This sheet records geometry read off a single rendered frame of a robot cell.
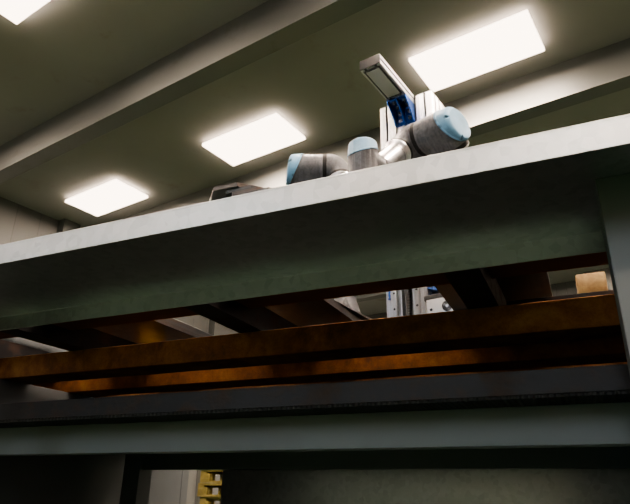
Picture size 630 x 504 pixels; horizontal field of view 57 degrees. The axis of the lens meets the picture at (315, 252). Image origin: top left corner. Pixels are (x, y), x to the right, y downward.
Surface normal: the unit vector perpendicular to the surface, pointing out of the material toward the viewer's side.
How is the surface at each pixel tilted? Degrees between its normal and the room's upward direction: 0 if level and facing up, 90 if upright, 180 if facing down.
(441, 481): 90
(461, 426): 90
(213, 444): 90
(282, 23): 90
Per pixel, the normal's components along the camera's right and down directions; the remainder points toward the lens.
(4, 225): 0.83, -0.20
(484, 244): -0.01, 0.92
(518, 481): -0.40, -0.36
